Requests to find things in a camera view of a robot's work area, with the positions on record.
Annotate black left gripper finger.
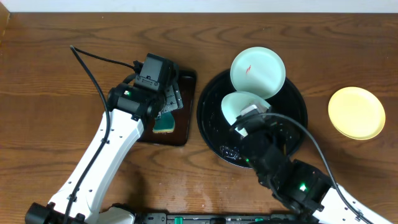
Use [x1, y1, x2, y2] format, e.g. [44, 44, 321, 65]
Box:
[173, 82, 183, 109]
[163, 86, 178, 113]

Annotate green yellow sponge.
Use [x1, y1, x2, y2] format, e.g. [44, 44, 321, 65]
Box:
[152, 112, 175, 134]

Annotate large green plate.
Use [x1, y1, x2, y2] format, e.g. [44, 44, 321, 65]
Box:
[221, 91, 271, 126]

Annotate small green plate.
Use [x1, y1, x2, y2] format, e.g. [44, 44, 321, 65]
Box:
[230, 47, 286, 99]

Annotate yellow plate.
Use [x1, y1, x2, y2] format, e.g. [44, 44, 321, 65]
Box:
[328, 86, 386, 140]

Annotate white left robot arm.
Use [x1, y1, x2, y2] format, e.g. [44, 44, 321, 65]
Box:
[25, 82, 183, 223]

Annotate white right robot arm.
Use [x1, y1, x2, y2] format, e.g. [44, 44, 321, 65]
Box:
[232, 121, 388, 223]

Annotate rectangular black water tray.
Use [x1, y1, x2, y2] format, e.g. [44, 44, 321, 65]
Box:
[138, 70, 197, 146]

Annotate round black tray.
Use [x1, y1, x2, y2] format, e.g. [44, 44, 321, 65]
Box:
[197, 70, 308, 168]

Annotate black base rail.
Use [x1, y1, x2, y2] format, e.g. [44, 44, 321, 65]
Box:
[93, 202, 315, 224]

